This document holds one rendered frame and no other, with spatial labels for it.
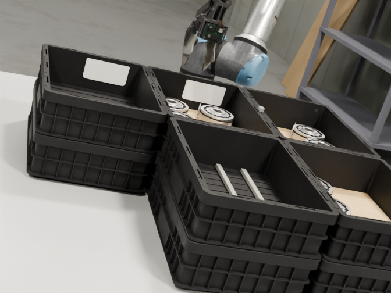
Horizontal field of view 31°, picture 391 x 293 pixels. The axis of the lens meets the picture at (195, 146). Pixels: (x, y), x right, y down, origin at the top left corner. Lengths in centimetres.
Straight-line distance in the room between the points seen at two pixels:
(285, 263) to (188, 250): 21
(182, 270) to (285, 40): 607
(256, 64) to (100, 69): 48
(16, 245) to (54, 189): 28
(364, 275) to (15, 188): 81
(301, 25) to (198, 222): 590
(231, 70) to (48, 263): 101
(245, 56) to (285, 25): 528
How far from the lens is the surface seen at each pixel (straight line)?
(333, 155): 185
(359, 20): 639
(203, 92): 211
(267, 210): 140
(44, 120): 169
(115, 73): 205
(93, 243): 153
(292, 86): 604
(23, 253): 145
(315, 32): 624
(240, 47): 221
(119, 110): 168
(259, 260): 145
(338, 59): 653
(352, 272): 155
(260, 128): 190
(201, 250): 141
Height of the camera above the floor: 147
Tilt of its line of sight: 20 degrees down
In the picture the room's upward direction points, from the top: 17 degrees clockwise
